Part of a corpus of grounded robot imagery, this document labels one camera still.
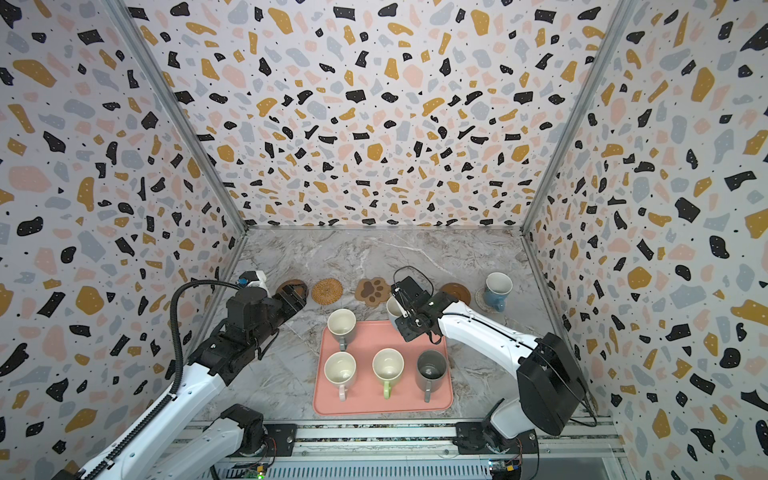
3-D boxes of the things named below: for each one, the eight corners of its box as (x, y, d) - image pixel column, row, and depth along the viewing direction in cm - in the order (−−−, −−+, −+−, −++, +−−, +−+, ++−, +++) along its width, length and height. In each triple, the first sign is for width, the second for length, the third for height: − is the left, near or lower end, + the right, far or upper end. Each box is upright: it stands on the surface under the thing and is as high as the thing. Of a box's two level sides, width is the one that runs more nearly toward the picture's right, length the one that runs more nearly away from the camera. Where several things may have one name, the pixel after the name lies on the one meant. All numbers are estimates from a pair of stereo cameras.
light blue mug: (475, 314, 100) (483, 295, 91) (483, 288, 107) (491, 268, 98) (498, 322, 98) (508, 304, 89) (504, 295, 105) (514, 276, 96)
